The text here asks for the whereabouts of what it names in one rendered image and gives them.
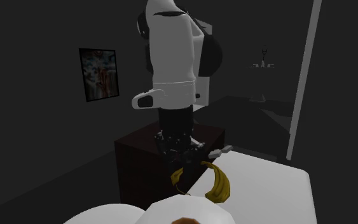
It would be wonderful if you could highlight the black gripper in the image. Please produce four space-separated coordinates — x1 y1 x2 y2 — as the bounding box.
153 104 206 185

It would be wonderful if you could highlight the small grey angled piece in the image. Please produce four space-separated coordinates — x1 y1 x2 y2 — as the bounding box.
208 144 234 159

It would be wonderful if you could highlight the dark red robot stand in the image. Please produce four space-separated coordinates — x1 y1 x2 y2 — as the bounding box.
114 120 226 211

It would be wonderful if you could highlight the yellow banana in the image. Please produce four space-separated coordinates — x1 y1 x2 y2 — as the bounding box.
170 160 231 204

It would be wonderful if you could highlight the white rounded object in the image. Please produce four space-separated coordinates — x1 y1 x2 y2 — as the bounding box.
63 203 146 224
134 194 237 224

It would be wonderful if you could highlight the brown round object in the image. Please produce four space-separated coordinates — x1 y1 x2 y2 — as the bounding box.
170 217 200 224

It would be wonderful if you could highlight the white table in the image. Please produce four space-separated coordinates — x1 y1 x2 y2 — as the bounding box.
186 150 320 224

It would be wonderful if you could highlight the black framed wall picture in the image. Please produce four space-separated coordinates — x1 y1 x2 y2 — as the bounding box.
78 47 120 103

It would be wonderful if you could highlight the grey door frame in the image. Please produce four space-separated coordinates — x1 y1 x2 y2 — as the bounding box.
286 0 323 161

